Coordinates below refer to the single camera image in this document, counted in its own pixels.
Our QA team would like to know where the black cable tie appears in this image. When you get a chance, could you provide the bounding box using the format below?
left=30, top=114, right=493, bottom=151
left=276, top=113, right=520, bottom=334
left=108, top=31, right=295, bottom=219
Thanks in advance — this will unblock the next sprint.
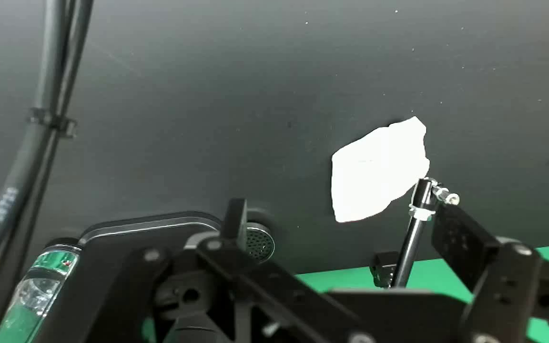
left=26, top=107, right=78, bottom=141

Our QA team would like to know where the black coffee machine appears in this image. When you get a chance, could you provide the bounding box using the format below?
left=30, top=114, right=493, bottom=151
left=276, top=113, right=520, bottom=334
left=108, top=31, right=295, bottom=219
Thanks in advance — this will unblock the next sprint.
left=32, top=210, right=251, bottom=343

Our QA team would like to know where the white kitchen towel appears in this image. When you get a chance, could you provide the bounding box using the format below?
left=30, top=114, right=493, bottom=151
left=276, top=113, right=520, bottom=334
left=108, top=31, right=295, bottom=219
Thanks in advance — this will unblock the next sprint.
left=329, top=114, right=432, bottom=225

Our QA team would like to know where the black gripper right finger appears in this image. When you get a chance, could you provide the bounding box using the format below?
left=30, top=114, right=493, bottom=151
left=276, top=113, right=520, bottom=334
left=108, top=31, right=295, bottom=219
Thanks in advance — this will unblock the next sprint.
left=430, top=202, right=549, bottom=343

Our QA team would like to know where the black cable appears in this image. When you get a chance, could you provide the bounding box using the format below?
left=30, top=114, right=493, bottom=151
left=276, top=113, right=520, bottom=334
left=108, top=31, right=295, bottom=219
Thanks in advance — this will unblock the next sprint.
left=0, top=0, right=95, bottom=343
left=0, top=0, right=72, bottom=282

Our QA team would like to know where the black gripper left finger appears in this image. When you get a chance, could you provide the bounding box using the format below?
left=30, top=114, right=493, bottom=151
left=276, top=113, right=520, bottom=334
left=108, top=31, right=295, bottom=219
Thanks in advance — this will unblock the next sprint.
left=194, top=196, right=377, bottom=343

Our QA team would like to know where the metal rod with clamp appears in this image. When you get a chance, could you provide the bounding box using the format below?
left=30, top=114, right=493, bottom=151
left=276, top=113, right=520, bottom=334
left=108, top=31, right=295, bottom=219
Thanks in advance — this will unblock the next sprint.
left=371, top=177, right=463, bottom=290

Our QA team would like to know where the small round black knob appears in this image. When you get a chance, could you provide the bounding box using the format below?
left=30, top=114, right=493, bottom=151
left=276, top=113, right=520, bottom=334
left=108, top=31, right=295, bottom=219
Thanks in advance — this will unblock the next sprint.
left=246, top=221, right=278, bottom=263

